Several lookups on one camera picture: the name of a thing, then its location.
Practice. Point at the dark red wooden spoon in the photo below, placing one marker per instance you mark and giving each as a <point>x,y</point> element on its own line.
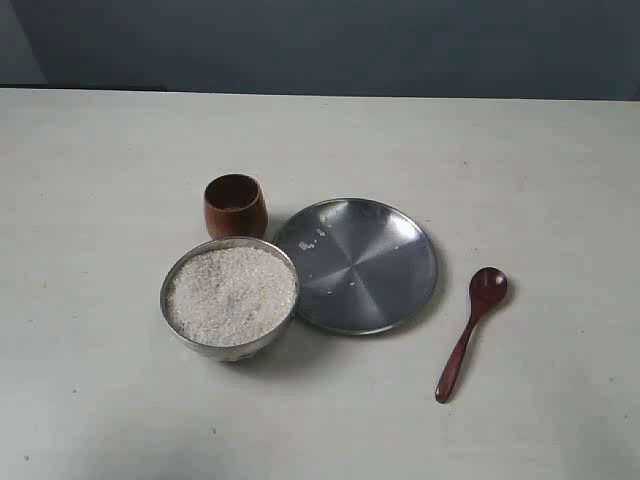
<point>488,287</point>

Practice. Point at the white granules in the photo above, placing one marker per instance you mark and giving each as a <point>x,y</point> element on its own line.
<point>312,239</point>

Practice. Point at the brown wooden cup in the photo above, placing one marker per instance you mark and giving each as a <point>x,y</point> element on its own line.
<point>234,205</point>

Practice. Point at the steel bowl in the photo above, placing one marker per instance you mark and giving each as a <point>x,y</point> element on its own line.
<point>240,352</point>

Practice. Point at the round steel plate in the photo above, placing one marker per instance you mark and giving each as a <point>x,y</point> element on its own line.
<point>375,269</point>

